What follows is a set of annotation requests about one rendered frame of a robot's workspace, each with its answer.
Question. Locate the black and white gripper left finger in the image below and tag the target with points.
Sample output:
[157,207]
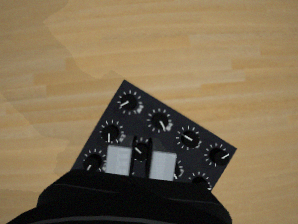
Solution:
[119,156]

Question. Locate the black knob box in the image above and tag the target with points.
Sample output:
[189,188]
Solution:
[197,164]

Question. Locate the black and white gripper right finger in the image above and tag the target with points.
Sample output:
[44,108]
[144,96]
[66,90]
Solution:
[162,161]

